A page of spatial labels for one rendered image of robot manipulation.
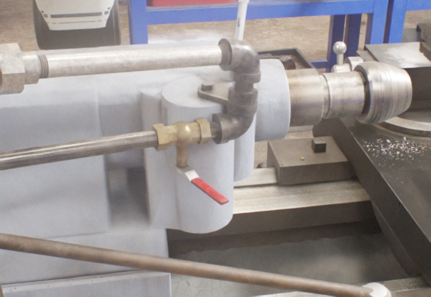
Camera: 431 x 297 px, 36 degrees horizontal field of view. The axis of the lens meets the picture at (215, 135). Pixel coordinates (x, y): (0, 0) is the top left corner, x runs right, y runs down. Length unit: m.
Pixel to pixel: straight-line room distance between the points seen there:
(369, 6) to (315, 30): 1.64
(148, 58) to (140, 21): 2.01
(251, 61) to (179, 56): 0.08
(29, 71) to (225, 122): 0.22
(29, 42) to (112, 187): 3.49
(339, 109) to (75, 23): 0.91
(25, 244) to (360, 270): 0.65
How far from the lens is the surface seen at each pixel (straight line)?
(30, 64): 0.61
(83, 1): 1.65
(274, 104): 0.85
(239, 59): 0.70
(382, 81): 0.91
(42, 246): 0.75
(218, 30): 4.42
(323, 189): 1.19
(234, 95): 0.72
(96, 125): 0.81
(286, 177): 1.18
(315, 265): 1.20
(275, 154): 1.21
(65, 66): 0.63
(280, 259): 1.20
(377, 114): 0.92
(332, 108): 0.91
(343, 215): 1.18
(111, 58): 0.64
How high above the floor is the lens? 1.48
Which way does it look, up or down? 29 degrees down
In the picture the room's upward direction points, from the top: straight up
